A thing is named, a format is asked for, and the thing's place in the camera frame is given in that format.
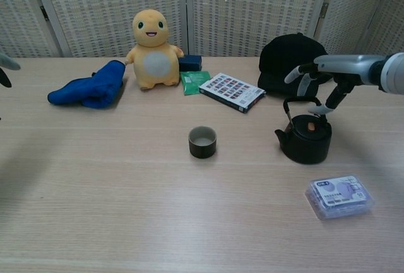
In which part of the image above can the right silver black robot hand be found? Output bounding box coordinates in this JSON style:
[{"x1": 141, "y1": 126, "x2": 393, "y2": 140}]
[{"x1": 283, "y1": 54, "x2": 388, "y2": 116}]

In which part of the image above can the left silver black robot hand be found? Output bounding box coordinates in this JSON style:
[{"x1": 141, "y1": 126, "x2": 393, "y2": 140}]
[{"x1": 0, "y1": 53, "x2": 21, "y2": 89}]

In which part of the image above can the black teapot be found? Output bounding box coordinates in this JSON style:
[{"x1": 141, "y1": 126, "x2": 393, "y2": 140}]
[{"x1": 274, "y1": 96, "x2": 333, "y2": 165}]

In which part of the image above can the dark ceramic cup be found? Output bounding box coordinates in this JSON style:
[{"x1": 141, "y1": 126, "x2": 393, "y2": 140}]
[{"x1": 188, "y1": 126, "x2": 218, "y2": 160}]

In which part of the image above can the black baseball cap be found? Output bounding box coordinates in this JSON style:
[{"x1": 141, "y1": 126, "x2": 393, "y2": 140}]
[{"x1": 257, "y1": 32, "x2": 335, "y2": 97}]

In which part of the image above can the blue folded cloth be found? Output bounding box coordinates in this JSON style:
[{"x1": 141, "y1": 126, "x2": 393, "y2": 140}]
[{"x1": 47, "y1": 59, "x2": 126, "y2": 110}]

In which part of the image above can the white woven folding screen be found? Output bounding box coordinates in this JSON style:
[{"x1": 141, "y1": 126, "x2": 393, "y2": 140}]
[{"x1": 0, "y1": 0, "x2": 404, "y2": 60}]

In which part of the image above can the flat box with coloured print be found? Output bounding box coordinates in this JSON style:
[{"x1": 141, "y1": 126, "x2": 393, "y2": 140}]
[{"x1": 198, "y1": 71, "x2": 266, "y2": 114}]

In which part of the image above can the clear plastic box purple label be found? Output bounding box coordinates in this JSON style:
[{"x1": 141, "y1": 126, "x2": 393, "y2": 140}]
[{"x1": 304, "y1": 174, "x2": 376, "y2": 221}]

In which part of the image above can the yellow plush dinosaur toy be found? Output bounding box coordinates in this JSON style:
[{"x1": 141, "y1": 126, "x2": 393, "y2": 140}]
[{"x1": 125, "y1": 9, "x2": 185, "y2": 91}]

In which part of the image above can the dark blue small box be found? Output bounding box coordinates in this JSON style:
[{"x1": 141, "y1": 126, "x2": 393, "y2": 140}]
[{"x1": 178, "y1": 54, "x2": 203, "y2": 73}]

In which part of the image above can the green foil packet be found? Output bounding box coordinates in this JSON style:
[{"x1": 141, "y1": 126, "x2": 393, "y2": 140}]
[{"x1": 180, "y1": 70, "x2": 212, "y2": 97}]

